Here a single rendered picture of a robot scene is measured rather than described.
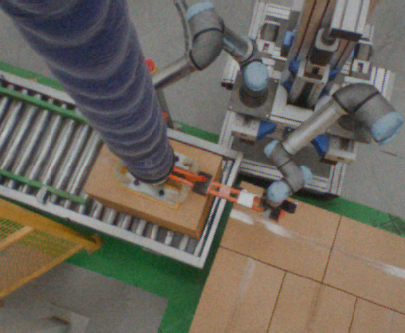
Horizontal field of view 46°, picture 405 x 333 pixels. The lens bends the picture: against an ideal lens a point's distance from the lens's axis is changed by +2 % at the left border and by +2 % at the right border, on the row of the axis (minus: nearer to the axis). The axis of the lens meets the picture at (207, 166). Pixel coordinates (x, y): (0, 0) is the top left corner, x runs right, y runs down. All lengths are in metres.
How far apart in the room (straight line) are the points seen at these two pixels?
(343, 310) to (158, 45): 2.28
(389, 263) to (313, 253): 0.41
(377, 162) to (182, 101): 1.46
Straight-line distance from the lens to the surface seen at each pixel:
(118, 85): 1.19
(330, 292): 2.78
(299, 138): 1.90
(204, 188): 2.21
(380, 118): 1.82
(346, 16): 1.49
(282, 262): 2.74
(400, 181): 3.57
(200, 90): 3.57
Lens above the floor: 3.26
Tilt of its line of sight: 75 degrees down
